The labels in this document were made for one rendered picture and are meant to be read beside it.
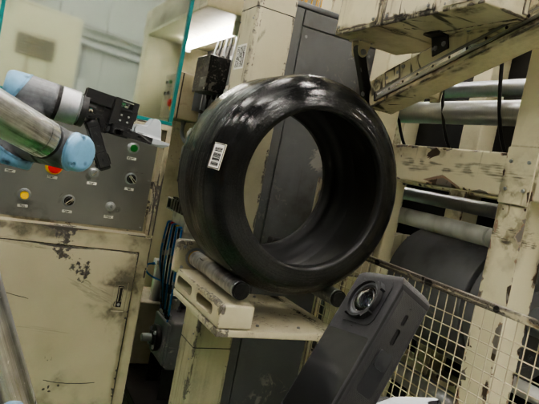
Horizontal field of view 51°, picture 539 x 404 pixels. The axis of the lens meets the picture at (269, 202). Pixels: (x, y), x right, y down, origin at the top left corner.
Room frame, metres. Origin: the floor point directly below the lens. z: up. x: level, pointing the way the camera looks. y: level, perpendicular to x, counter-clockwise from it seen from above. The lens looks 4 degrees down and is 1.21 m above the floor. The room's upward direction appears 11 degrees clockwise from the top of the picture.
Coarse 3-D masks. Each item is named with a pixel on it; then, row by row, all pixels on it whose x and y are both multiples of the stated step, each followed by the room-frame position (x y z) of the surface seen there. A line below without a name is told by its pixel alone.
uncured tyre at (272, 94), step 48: (240, 96) 1.36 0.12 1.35; (288, 96) 1.34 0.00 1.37; (336, 96) 1.39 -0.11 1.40; (192, 144) 1.41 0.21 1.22; (240, 144) 1.29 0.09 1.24; (336, 144) 1.71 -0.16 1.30; (384, 144) 1.47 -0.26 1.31; (192, 192) 1.36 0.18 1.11; (240, 192) 1.30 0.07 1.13; (336, 192) 1.73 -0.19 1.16; (384, 192) 1.48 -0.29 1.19; (240, 240) 1.31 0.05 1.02; (288, 240) 1.67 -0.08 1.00; (336, 240) 1.66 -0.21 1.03; (288, 288) 1.40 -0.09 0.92
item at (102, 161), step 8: (88, 120) 1.24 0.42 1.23; (96, 120) 1.24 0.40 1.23; (88, 128) 1.23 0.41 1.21; (96, 128) 1.24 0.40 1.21; (88, 136) 1.26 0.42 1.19; (96, 136) 1.24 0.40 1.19; (96, 144) 1.24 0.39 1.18; (96, 152) 1.24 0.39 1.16; (104, 152) 1.25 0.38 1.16; (96, 160) 1.25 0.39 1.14; (104, 160) 1.25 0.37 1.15; (104, 168) 1.26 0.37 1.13
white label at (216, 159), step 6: (216, 144) 1.30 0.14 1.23; (222, 144) 1.28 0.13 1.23; (216, 150) 1.29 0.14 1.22; (222, 150) 1.28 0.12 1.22; (210, 156) 1.30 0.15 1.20; (216, 156) 1.29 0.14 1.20; (222, 156) 1.27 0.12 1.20; (210, 162) 1.29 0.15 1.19; (216, 162) 1.28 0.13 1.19; (216, 168) 1.28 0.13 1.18
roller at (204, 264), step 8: (192, 256) 1.61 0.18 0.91; (200, 256) 1.58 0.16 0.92; (192, 264) 1.60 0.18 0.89; (200, 264) 1.54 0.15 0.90; (208, 264) 1.51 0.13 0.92; (216, 264) 1.50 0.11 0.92; (208, 272) 1.48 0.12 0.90; (216, 272) 1.44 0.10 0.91; (224, 272) 1.42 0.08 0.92; (216, 280) 1.43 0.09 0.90; (224, 280) 1.39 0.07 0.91; (232, 280) 1.36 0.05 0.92; (240, 280) 1.35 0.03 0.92; (224, 288) 1.38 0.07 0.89; (232, 288) 1.34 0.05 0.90; (240, 288) 1.33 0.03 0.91; (248, 288) 1.34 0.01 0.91; (232, 296) 1.34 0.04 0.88; (240, 296) 1.34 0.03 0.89
